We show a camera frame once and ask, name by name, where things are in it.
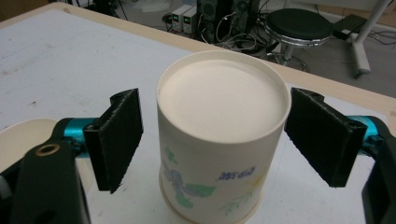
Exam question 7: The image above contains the white table mat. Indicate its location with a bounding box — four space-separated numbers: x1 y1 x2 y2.
0 8 390 224

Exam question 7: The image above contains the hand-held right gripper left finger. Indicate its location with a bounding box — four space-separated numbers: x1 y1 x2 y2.
62 88 144 194

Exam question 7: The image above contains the black computer tower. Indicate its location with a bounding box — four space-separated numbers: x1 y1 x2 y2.
196 0 233 43
230 0 262 35

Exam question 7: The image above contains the tangle of floor cables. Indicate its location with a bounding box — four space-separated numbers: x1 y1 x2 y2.
162 6 312 71

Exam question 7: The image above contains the black round stool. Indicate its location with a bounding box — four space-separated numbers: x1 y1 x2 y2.
263 7 334 73

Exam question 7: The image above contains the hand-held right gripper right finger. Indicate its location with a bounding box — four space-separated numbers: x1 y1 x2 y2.
283 87 379 189

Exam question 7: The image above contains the white metal stand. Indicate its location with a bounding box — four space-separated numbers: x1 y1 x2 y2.
350 0 396 79

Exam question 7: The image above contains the flat black box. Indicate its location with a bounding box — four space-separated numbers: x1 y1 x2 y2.
332 13 369 40

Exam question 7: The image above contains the white bench power supply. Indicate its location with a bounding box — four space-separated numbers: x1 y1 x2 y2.
169 4 193 32
181 7 201 35

